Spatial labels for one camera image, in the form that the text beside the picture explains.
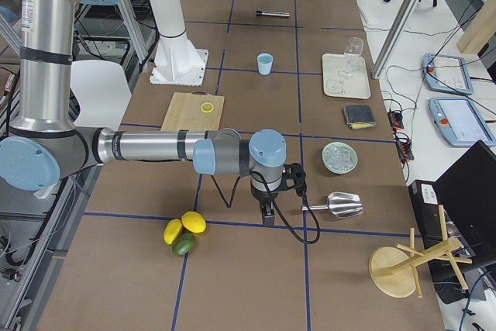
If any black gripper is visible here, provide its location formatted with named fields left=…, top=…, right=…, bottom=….
left=250, top=182, right=285, bottom=226

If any steel muddler black tip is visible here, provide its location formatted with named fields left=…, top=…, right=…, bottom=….
left=256, top=9, right=291, bottom=19

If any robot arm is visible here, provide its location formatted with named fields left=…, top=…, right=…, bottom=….
left=1, top=0, right=289, bottom=226

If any whole yellow lemon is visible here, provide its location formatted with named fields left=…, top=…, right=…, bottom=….
left=163, top=219, right=183, bottom=245
left=181, top=211, right=207, bottom=233

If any wooden cup stand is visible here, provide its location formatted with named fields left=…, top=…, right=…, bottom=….
left=368, top=205, right=472, bottom=298

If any light blue plastic cup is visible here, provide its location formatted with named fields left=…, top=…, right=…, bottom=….
left=257, top=53, right=274, bottom=76

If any steel ice scoop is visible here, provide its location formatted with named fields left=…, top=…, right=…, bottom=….
left=301, top=191, right=364, bottom=219

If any whole green lime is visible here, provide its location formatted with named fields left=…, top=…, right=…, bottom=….
left=172, top=233, right=195, bottom=257

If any green bowl of ice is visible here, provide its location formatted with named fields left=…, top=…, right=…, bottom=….
left=322, top=142, right=358, bottom=174

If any bamboo cutting board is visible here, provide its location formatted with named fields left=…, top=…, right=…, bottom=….
left=161, top=92, right=225, bottom=131

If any grey folded cloth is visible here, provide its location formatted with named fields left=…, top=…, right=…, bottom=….
left=343, top=105, right=377, bottom=129

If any cream bear serving tray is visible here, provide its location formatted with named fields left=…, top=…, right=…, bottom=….
left=322, top=53, right=371, bottom=100

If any clear wine glass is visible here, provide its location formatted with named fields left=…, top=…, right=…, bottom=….
left=341, top=37, right=363, bottom=78

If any black laptop monitor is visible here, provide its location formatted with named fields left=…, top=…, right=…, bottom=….
left=434, top=140, right=495, bottom=271

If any white plastic chair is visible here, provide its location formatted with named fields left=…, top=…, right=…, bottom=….
left=71, top=60, right=131, bottom=130

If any blue teach pendant near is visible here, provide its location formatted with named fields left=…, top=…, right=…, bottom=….
left=428, top=97, right=495, bottom=148

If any blue teach pendant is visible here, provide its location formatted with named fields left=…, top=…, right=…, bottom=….
left=428, top=97, right=495, bottom=148
left=422, top=53, right=474, bottom=95

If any blue teach pendant far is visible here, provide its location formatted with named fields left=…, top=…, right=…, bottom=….
left=422, top=53, right=474, bottom=95

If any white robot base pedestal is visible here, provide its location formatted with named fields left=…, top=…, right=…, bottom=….
left=150, top=0, right=208, bottom=87

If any aluminium frame post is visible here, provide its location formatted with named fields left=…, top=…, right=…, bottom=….
left=371, top=0, right=419, bottom=79

